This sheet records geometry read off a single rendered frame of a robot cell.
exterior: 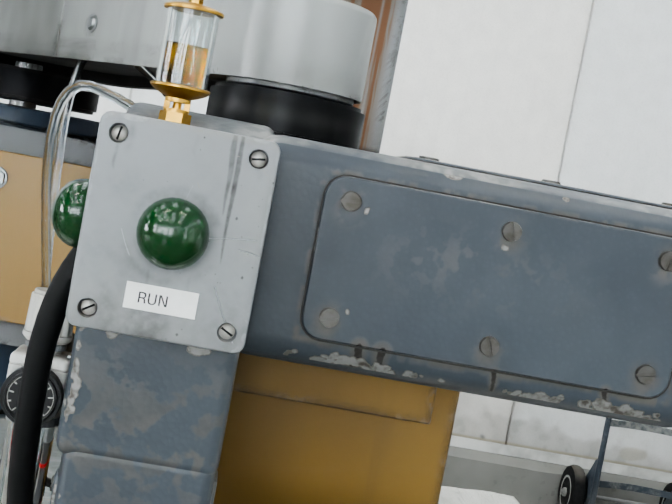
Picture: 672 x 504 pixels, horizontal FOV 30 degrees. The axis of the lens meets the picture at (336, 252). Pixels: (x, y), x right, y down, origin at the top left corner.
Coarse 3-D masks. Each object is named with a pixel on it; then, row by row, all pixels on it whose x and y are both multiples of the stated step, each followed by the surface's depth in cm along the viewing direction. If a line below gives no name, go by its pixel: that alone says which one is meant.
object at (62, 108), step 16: (80, 64) 84; (80, 80) 66; (64, 96) 67; (112, 96) 65; (64, 112) 83; (48, 128) 70; (64, 128) 83; (48, 144) 71; (64, 144) 83; (48, 160) 72; (48, 176) 73; (48, 192) 74; (48, 208) 75; (48, 224) 76; (48, 240) 77; (48, 256) 78; (48, 272) 79
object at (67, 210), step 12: (84, 180) 53; (60, 192) 53; (72, 192) 52; (84, 192) 52; (60, 204) 52; (72, 204) 52; (84, 204) 52; (60, 216) 52; (72, 216) 52; (60, 228) 52; (72, 228) 52; (72, 240) 53
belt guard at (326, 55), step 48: (0, 0) 89; (48, 0) 84; (96, 0) 80; (144, 0) 76; (240, 0) 69; (288, 0) 68; (336, 0) 68; (0, 48) 89; (48, 48) 84; (96, 48) 80; (144, 48) 76; (240, 48) 69; (288, 48) 68; (336, 48) 68; (336, 96) 69
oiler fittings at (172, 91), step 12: (192, 0) 59; (216, 12) 58; (156, 84) 59; (168, 84) 58; (180, 84) 58; (168, 96) 59; (180, 96) 59; (192, 96) 59; (204, 96) 59; (168, 108) 59; (180, 108) 60; (168, 120) 59; (180, 120) 59
